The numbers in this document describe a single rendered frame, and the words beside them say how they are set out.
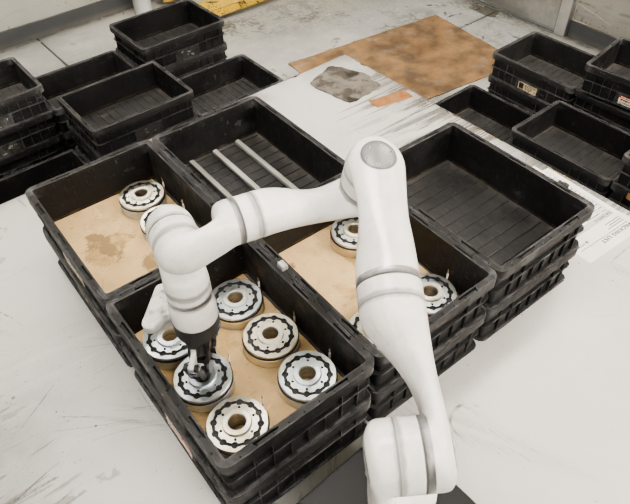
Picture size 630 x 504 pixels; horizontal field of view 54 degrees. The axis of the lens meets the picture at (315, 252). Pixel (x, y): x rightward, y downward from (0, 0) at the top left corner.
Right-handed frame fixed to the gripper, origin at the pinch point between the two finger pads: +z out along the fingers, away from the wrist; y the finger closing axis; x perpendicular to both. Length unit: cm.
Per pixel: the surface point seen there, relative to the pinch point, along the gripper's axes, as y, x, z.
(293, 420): -13.3, -17.6, -7.8
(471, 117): 173, -65, 59
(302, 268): 26.7, -13.2, 2.4
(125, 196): 42, 29, -1
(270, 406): -5.8, -12.1, 2.3
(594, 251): 51, -80, 16
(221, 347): 5.3, -1.0, 2.3
